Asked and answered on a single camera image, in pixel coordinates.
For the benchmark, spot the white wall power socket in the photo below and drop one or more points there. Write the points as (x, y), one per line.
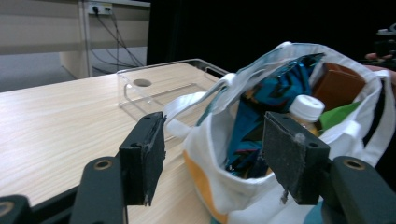
(104, 7)

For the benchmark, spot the beige wooden cabinet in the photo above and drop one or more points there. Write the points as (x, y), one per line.
(37, 28)

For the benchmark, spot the green seaweed snack packet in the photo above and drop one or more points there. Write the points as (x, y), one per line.
(337, 115)

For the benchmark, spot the white tote bag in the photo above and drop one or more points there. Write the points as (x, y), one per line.
(236, 193)

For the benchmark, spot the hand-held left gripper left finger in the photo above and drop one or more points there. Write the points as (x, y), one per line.
(141, 161)

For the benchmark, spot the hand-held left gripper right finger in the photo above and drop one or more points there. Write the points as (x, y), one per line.
(292, 161)

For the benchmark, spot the clear acrylic tray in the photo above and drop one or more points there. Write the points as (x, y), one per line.
(174, 65)

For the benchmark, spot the brown cookie box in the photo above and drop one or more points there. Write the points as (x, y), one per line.
(337, 85)

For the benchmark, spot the orange juice bottle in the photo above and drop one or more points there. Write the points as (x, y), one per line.
(306, 107)

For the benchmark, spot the blue chip bag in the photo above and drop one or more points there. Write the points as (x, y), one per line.
(274, 90)

